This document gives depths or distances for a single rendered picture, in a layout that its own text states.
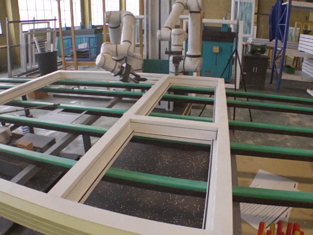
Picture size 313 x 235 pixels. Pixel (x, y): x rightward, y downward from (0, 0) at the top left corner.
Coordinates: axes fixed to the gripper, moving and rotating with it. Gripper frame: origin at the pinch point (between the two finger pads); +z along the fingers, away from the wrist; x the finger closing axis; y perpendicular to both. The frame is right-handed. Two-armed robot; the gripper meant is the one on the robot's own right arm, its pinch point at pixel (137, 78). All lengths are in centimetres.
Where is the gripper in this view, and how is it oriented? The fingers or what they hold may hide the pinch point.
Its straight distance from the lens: 171.4
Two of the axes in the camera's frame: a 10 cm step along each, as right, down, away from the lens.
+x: 1.6, -9.5, 2.8
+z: 7.3, 3.1, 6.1
